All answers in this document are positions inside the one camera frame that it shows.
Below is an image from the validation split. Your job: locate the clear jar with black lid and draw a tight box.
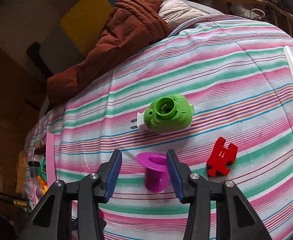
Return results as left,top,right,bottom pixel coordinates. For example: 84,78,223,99
27,160,40,190

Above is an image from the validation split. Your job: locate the magenta plastic funnel cup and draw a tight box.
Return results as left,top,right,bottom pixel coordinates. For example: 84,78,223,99
136,152,170,193

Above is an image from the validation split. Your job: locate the green plug-in device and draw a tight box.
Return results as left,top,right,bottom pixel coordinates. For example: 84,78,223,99
131,94,195,134

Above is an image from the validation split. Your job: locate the grey yellow blue headboard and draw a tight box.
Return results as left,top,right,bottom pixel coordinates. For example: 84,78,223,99
26,0,117,78

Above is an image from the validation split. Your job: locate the striped pink green bedspread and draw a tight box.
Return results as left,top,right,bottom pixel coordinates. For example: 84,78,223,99
25,15,293,239

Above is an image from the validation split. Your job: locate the red puzzle piece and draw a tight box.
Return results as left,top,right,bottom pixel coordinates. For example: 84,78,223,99
206,137,238,177

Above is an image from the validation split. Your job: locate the white tray with pink rim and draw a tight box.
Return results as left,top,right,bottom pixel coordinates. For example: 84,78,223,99
46,132,56,187

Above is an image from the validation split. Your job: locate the rust brown quilted blanket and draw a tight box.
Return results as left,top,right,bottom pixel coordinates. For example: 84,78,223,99
47,0,172,106

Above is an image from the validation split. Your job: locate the orange cube block toy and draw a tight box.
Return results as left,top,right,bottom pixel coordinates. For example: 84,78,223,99
36,175,48,198

